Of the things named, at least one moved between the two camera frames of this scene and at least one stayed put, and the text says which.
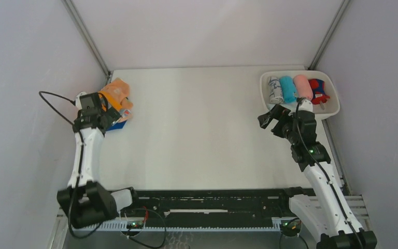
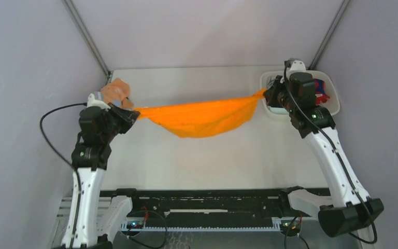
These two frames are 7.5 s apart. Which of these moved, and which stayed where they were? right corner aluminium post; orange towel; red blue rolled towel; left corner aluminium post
Moved: orange towel
Stayed: right corner aluminium post; left corner aluminium post; red blue rolled towel
